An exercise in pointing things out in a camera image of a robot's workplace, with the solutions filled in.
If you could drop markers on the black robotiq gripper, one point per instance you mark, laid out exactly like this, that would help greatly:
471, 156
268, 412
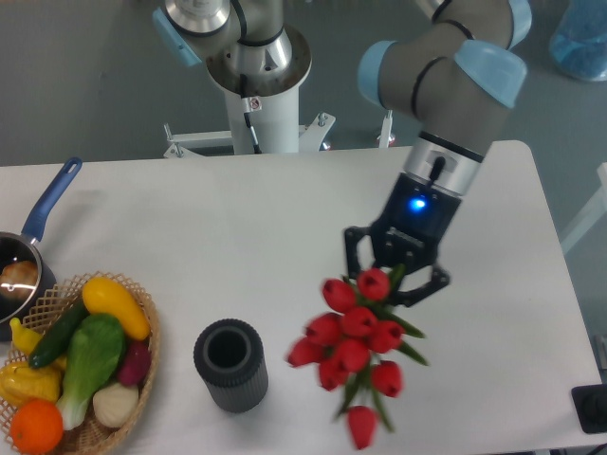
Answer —
406, 237

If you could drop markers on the red tulip bouquet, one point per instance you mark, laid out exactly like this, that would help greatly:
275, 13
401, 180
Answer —
348, 344

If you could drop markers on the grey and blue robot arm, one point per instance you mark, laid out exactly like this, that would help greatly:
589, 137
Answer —
460, 79

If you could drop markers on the dark grey ribbed vase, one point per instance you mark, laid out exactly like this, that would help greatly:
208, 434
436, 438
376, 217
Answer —
229, 357

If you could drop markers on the black device at edge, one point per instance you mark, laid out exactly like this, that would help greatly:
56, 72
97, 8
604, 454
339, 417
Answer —
590, 405

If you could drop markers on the purple red radish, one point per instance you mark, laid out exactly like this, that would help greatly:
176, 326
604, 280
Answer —
135, 365

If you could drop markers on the blue plastic bag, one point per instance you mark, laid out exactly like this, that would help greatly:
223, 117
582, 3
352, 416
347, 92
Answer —
578, 46

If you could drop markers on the yellow squash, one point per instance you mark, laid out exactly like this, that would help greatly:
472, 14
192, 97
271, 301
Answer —
102, 295

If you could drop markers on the green bok choy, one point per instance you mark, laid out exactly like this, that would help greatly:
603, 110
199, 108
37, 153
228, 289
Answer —
93, 354

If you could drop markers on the white garlic bulb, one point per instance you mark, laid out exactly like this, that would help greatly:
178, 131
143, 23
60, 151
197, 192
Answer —
114, 404

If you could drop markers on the green cucumber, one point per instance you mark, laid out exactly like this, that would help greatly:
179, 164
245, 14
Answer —
55, 341

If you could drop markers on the brown bread in pan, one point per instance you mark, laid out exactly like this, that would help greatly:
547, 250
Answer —
19, 280

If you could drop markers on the yellow banana piece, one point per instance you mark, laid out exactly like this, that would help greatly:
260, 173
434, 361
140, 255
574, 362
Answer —
23, 338

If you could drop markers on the yellow pumpkin gourd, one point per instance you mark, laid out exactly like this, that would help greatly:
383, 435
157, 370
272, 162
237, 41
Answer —
21, 384

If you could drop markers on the orange fruit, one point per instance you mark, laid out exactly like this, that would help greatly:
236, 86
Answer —
37, 427

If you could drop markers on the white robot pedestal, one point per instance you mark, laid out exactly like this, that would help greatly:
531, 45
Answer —
261, 89

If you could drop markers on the white frame at right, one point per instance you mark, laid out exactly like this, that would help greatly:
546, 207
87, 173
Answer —
592, 211

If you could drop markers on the blue handled saucepan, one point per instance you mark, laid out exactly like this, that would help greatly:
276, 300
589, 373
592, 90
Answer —
24, 246

